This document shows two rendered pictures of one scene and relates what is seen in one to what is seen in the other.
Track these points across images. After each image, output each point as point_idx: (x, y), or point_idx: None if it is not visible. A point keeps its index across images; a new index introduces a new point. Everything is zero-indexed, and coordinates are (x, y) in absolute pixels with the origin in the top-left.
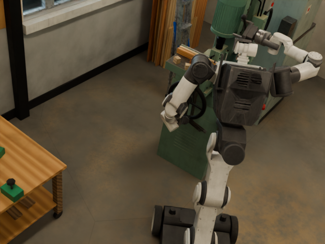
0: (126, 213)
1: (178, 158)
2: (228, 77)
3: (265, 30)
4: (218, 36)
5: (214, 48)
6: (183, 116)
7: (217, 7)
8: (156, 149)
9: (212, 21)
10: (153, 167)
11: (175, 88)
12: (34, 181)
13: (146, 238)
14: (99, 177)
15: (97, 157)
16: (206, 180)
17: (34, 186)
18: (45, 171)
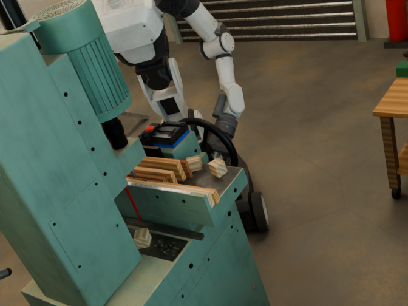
0: (306, 229)
1: None
2: None
3: (39, 51)
4: (117, 118)
5: (130, 141)
6: (210, 139)
7: (110, 46)
8: None
9: (124, 88)
10: None
11: (213, 17)
12: (396, 87)
13: (272, 212)
14: (370, 263)
15: (395, 298)
16: (187, 116)
17: (393, 85)
18: (393, 98)
